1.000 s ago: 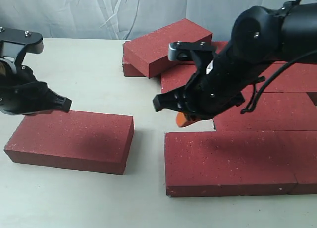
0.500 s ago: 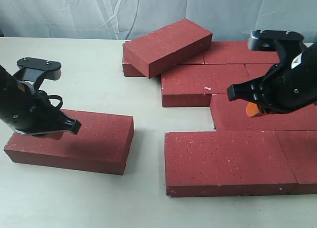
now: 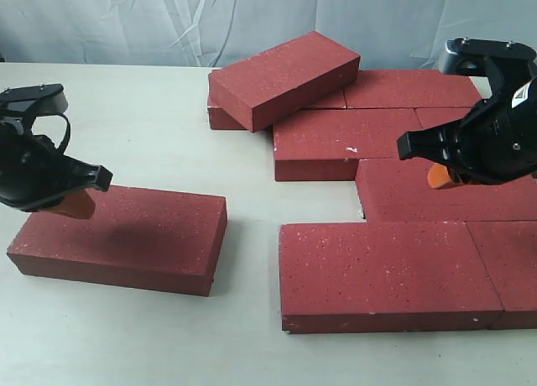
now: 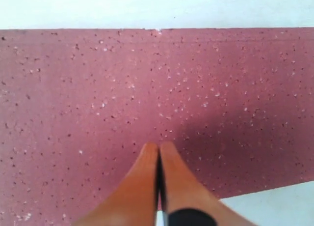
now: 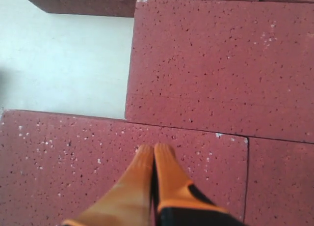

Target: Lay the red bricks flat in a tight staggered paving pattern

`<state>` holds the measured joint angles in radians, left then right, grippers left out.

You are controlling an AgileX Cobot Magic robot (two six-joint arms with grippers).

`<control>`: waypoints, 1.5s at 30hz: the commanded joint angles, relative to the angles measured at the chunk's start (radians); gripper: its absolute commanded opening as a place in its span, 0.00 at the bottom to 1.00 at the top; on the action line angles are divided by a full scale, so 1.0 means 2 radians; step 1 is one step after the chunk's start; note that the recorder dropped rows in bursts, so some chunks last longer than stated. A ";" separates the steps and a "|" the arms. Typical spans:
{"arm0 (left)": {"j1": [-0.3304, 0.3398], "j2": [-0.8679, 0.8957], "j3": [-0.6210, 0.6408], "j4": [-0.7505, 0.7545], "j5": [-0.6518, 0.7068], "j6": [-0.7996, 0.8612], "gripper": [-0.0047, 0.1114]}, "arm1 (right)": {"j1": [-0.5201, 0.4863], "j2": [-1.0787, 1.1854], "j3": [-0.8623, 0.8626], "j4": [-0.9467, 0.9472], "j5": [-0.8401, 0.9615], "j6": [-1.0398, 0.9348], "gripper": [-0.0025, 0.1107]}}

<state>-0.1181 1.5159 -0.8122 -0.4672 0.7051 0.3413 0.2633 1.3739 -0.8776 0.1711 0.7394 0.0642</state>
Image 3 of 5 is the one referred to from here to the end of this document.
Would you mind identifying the front right base brick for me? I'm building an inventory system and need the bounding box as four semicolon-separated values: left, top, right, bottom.
467;221;536;330

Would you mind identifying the back right base brick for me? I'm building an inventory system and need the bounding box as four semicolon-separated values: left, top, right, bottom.
344;69;481;109

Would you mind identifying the base brick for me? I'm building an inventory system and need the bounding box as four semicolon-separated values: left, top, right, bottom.
206;90;347;130
467;221;536;330
344;69;481;109
279;222;503;334

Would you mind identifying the red brick with white chip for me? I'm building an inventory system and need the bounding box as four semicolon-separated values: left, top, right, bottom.
273;108;421;182

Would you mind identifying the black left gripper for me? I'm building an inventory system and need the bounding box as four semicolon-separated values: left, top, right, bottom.
1;123;112;220

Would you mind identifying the back left base brick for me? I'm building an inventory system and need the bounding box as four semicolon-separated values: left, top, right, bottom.
206;90;347;130

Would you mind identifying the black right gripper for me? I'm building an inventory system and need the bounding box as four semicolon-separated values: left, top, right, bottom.
397;79;536;190

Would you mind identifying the front left base brick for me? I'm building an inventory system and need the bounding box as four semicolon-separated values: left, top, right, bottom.
279;222;503;334

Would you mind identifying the wrinkled blue backdrop cloth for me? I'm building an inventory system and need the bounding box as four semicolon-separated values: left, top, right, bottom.
1;0;536;68

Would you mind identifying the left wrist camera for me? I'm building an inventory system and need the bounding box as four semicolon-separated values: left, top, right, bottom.
1;83;68;117

